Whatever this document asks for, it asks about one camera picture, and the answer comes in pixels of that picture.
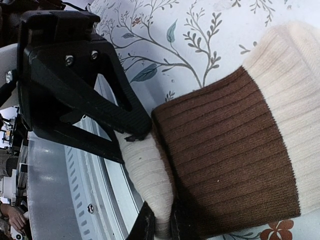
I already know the aluminium table edge rail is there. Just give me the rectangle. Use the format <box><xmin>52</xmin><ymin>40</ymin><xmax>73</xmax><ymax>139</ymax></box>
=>
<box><xmin>26</xmin><ymin>74</ymin><xmax>151</xmax><ymax>240</ymax></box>

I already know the floral patterned table mat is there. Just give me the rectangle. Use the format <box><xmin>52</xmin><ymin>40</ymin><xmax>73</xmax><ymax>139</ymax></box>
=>
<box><xmin>91</xmin><ymin>0</ymin><xmax>320</xmax><ymax>240</ymax></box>

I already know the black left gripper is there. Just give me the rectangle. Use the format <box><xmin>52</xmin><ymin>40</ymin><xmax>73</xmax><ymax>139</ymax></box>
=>
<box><xmin>16</xmin><ymin>9</ymin><xmax>102</xmax><ymax>86</ymax></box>

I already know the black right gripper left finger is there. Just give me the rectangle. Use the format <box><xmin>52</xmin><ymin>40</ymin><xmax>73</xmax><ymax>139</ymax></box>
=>
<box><xmin>128</xmin><ymin>201</ymin><xmax>156</xmax><ymax>240</ymax></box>

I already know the cream and brown striped sock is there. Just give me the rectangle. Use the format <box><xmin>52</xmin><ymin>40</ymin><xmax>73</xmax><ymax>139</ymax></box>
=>
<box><xmin>116</xmin><ymin>21</ymin><xmax>320</xmax><ymax>240</ymax></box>

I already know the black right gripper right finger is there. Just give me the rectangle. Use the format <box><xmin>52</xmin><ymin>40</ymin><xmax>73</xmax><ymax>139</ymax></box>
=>
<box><xmin>170</xmin><ymin>198</ymin><xmax>200</xmax><ymax>240</ymax></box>

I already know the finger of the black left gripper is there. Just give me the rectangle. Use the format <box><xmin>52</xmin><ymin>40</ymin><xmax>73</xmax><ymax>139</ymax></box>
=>
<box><xmin>23</xmin><ymin>41</ymin><xmax>152</xmax><ymax>137</ymax></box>
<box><xmin>18</xmin><ymin>82</ymin><xmax>126</xmax><ymax>165</ymax></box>

